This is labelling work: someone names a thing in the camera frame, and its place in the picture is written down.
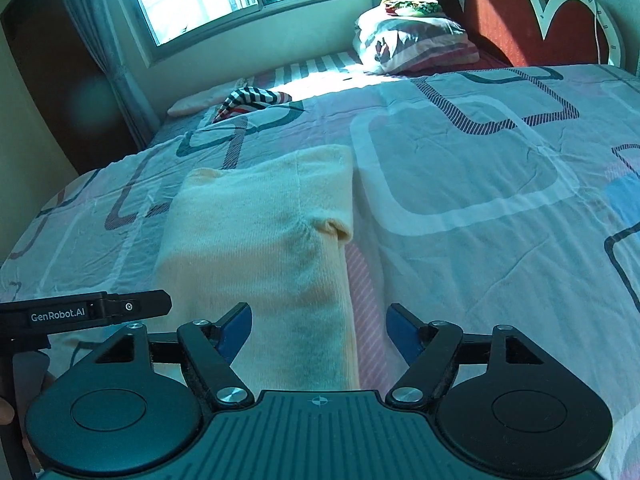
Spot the patterned pillow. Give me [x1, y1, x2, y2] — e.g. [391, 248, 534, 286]
[354, 7, 481, 76]

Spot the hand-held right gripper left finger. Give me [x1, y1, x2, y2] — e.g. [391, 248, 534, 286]
[82, 301, 253, 411]

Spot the striped crumpled cloth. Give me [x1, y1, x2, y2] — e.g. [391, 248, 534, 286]
[212, 86, 293, 123]

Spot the striped bed sheet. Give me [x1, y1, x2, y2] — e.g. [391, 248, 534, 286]
[150, 50, 506, 126]

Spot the dark wooden wardrobe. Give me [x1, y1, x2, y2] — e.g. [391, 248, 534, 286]
[0, 0, 141, 176]

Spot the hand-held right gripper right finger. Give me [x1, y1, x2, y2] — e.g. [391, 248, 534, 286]
[387, 302, 561, 408]

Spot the white wall cable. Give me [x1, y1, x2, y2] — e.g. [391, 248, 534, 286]
[582, 0, 602, 63]

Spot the cream knitted sweater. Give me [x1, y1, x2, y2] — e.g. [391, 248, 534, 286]
[47, 144, 361, 396]

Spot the long grey curtain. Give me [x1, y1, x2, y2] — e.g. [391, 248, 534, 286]
[50, 0, 163, 143]

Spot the red scalloped headboard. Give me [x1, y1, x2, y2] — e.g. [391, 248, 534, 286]
[432, 0, 623, 68]

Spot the patterned bed quilt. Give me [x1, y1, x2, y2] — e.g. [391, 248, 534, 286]
[0, 62, 640, 480]

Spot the colourful folded cloth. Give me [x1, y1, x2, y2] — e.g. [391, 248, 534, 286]
[382, 0, 446, 18]

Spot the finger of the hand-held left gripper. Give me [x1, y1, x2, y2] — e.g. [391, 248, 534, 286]
[106, 289, 173, 322]

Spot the white flat pillow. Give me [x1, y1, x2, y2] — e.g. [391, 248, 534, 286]
[167, 80, 251, 117]

